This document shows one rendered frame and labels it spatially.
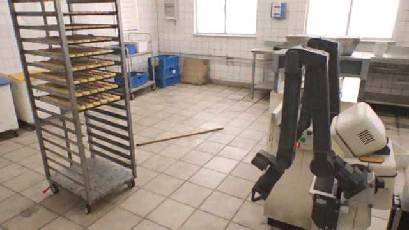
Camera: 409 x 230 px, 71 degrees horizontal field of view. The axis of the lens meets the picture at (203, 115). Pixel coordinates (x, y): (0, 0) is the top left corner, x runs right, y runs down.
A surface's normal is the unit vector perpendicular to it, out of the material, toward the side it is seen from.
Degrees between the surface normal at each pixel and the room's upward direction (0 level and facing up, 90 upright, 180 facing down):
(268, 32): 90
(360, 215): 90
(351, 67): 90
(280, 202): 90
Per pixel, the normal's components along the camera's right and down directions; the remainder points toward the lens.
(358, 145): -0.47, 0.30
